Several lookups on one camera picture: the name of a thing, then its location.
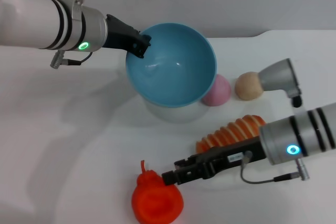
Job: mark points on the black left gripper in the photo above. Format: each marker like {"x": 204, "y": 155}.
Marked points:
{"x": 118, "y": 35}

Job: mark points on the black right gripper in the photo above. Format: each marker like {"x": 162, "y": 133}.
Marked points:
{"x": 228, "y": 157}

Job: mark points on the blue plastic bowl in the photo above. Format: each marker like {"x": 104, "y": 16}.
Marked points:
{"x": 173, "y": 69}

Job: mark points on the orange toy mandarin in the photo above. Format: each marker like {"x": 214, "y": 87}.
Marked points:
{"x": 157, "y": 200}

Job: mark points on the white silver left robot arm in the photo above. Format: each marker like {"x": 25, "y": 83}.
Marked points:
{"x": 31, "y": 19}

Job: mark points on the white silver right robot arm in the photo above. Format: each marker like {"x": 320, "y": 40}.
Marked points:
{"x": 302, "y": 134}

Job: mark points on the orange striped bread loaf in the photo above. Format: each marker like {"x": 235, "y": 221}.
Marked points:
{"x": 231, "y": 132}

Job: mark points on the pink round bun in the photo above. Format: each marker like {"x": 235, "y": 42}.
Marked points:
{"x": 220, "y": 93}

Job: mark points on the beige round bun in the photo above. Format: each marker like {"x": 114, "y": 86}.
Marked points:
{"x": 246, "y": 87}

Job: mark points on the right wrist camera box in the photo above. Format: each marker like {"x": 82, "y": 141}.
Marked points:
{"x": 281, "y": 77}

